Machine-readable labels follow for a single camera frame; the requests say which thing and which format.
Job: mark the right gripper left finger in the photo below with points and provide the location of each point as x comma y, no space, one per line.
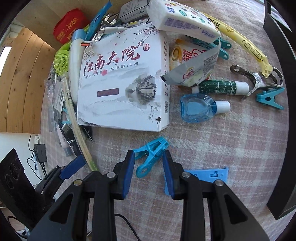
67,217

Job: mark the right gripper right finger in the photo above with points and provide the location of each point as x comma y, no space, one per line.
229,218

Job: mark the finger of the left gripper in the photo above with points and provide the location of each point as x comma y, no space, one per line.
74,166

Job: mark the blue clothes peg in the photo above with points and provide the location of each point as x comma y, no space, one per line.
152,151

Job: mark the white Chinese calligraphy box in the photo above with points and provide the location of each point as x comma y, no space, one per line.
121,84

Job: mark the coffee mate sachet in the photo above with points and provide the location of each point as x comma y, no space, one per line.
190,64

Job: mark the yellow long stick packet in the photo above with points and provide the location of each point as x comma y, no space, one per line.
245,43

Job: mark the white tissue pack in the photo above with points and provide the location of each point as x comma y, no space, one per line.
171,16

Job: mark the black power adapter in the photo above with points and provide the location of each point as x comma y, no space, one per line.
40,152

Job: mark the blue phone stand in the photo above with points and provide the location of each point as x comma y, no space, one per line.
210,175

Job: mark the white leaflet card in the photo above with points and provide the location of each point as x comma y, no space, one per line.
58,97

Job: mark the blue eye drop bottle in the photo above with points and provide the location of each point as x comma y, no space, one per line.
198,107

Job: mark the teal clothes peg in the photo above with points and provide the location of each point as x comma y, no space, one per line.
268,97

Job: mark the green lip balm stick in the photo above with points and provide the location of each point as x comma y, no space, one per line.
228,87

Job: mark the white lotion bottle blue cap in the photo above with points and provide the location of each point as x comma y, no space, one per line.
75,60

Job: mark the metal clip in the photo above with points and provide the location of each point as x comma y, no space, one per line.
274,80

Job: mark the red snack packet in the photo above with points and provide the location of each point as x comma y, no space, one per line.
73,20

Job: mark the wooden back board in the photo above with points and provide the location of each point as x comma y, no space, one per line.
40,17

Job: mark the grey white box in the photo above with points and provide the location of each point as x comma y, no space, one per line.
133,10

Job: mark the black storage tray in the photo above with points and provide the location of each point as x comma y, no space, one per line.
279,24

